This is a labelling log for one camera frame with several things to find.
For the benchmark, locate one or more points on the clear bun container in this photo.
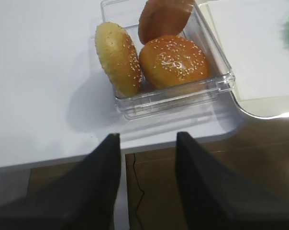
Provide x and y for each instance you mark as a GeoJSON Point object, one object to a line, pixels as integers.
{"type": "Point", "coordinates": [149, 100]}

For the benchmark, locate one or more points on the sesame bun at left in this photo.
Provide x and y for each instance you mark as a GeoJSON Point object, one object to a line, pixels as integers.
{"type": "Point", "coordinates": [118, 57]}

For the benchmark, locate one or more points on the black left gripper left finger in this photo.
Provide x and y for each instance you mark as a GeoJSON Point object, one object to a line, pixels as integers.
{"type": "Point", "coordinates": [82, 199]}

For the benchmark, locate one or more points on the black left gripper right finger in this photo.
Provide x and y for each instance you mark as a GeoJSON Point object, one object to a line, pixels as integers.
{"type": "Point", "coordinates": [214, 197]}

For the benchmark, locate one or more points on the silver metal tray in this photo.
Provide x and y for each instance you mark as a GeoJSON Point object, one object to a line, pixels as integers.
{"type": "Point", "coordinates": [254, 72]}

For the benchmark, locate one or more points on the white paper liner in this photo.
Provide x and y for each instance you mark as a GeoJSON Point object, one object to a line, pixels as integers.
{"type": "Point", "coordinates": [254, 48]}

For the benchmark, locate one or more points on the sesame bun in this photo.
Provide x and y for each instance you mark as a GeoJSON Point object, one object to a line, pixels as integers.
{"type": "Point", "coordinates": [173, 60]}
{"type": "Point", "coordinates": [118, 57]}

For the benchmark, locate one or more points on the plain brown bun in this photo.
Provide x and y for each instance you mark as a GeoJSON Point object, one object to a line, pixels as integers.
{"type": "Point", "coordinates": [163, 17]}

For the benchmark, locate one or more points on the sesame bun in front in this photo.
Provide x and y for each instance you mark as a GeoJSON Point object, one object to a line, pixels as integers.
{"type": "Point", "coordinates": [173, 60]}

